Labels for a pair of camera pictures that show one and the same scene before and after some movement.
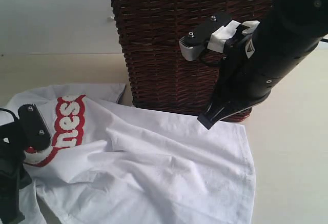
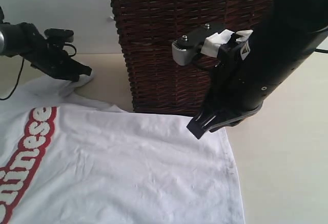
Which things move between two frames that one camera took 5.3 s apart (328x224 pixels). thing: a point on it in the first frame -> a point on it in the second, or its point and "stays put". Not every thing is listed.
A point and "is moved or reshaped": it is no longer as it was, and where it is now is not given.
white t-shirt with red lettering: x=111 y=163 is moved or reshaped
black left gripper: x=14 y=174 -> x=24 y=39
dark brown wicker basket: x=152 y=21 stays put
